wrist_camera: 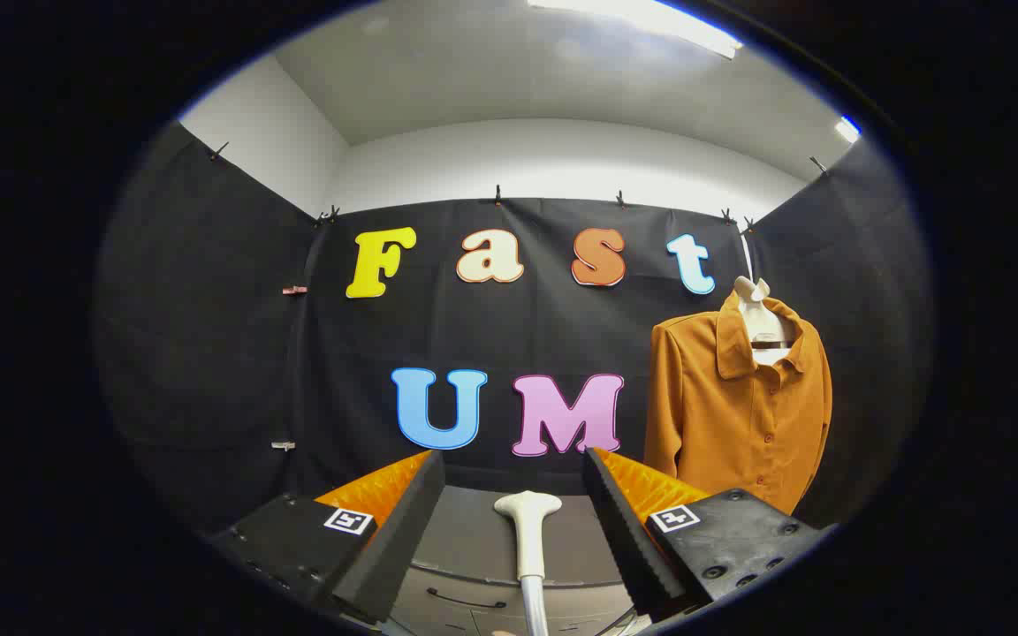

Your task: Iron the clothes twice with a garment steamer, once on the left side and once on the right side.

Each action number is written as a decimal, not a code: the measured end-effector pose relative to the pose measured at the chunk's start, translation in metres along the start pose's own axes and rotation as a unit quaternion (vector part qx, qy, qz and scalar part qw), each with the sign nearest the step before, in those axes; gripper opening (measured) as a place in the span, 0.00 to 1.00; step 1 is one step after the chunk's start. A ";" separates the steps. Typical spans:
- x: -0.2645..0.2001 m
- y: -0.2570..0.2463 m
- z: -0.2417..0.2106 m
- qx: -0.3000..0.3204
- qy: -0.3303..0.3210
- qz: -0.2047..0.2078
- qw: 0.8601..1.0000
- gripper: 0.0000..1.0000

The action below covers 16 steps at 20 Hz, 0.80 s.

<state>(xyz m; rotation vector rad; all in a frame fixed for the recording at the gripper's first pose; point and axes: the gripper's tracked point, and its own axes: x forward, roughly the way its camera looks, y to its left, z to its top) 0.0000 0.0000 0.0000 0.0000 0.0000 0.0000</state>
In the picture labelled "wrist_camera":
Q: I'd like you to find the grey steamer hose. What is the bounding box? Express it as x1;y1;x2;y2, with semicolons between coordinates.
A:
520;572;552;636

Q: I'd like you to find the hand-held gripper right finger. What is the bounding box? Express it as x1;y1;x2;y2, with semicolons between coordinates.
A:
581;447;837;624

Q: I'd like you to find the grey cabinet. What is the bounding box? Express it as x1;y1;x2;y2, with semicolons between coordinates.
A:
390;484;651;636

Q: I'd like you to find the long ceiling light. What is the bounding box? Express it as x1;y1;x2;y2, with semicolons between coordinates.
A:
527;0;744;60

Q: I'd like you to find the orange button shirt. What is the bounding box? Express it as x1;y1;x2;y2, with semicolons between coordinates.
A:
643;291;833;516

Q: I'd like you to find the black backdrop cloth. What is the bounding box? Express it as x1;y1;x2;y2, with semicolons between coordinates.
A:
94;119;934;531

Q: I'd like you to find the white garment steamer head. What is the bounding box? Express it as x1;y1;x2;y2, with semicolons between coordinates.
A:
493;491;563;584

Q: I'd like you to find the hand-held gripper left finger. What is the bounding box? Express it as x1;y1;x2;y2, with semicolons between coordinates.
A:
209;449;446;626

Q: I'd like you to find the white clothes hanger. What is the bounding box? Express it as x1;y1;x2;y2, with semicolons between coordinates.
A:
733;276;800;367

